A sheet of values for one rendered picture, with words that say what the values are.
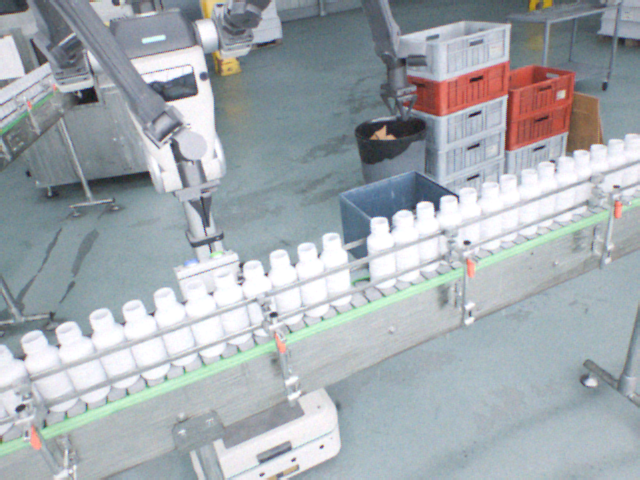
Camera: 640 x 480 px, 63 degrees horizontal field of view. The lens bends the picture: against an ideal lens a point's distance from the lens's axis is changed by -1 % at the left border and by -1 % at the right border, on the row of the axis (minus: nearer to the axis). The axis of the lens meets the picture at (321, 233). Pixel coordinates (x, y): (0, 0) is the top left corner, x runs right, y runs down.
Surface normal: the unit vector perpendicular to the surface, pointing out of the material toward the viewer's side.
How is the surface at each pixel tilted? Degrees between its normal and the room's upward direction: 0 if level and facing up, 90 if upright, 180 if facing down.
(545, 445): 0
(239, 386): 90
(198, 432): 90
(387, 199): 90
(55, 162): 90
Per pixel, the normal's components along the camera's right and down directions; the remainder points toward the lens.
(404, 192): 0.41, 0.41
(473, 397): -0.12, -0.86
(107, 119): 0.11, 0.48
